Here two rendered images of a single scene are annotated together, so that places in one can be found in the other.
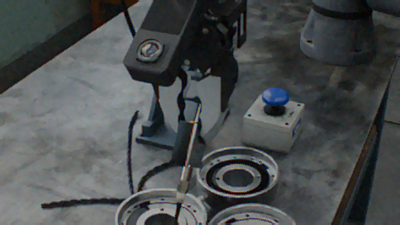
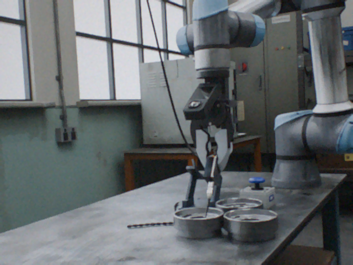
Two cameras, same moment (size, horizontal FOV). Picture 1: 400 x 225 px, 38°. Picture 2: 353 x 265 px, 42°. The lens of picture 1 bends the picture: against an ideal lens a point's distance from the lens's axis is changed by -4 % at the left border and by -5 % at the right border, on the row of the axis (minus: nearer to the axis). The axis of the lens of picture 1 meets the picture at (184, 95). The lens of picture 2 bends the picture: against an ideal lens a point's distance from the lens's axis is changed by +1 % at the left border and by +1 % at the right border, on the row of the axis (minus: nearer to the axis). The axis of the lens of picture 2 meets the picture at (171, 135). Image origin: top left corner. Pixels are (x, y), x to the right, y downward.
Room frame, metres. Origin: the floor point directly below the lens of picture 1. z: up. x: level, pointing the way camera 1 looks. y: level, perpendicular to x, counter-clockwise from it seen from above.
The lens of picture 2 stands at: (-0.42, 0.06, 1.05)
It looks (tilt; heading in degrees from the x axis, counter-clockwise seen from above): 3 degrees down; 1
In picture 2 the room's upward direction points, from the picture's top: 3 degrees counter-clockwise
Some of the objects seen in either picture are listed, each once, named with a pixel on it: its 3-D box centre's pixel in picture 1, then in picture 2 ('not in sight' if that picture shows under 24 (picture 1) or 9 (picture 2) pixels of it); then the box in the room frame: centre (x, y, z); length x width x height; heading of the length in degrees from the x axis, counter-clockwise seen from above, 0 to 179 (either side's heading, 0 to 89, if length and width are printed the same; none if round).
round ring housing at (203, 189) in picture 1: (237, 183); (239, 211); (0.59, -0.06, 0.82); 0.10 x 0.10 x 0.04
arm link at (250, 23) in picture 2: not in sight; (234, 31); (0.64, -0.08, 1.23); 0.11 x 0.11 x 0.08; 44
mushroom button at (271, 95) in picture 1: (274, 107); (257, 187); (0.72, -0.13, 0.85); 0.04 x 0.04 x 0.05
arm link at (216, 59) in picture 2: not in sight; (210, 62); (0.56, -0.01, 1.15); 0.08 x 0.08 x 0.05
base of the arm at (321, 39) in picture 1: (340, 25); (295, 169); (1.02, -0.30, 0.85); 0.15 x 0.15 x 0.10
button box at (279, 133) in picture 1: (275, 120); (258, 196); (0.73, -0.13, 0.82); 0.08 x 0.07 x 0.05; 152
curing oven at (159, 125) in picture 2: not in sight; (194, 103); (3.17, -0.08, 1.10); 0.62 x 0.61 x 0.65; 152
